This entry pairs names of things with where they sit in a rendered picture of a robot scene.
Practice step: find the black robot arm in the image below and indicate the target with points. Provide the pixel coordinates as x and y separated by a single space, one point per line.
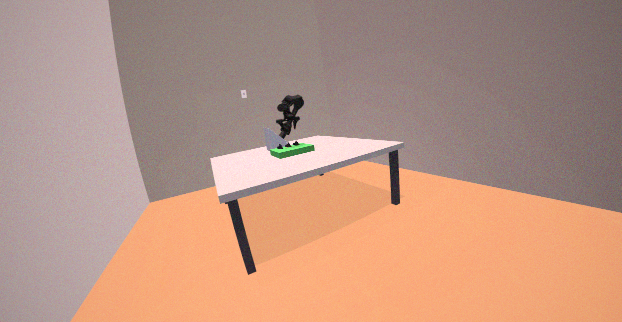
297 102

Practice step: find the green flat panel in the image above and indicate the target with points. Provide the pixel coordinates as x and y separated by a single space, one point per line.
295 149

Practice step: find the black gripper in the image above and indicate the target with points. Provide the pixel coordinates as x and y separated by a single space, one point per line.
280 121

